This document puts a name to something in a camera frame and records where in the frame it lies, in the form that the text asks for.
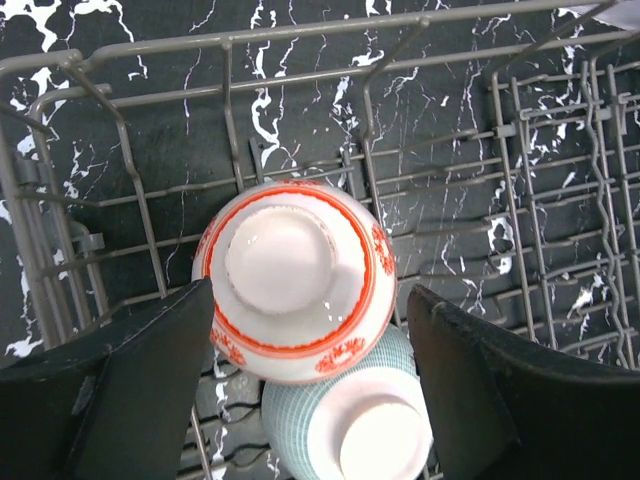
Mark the green line pattern bowl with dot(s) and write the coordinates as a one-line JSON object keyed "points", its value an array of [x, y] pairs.
{"points": [[369, 422]]}

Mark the orange leaf pattern bowl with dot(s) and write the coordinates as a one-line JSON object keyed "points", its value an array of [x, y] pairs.
{"points": [[303, 278]]}

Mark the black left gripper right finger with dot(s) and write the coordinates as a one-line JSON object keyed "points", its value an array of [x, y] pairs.
{"points": [[503, 407]]}

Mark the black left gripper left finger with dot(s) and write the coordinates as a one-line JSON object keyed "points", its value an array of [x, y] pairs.
{"points": [[113, 403]]}

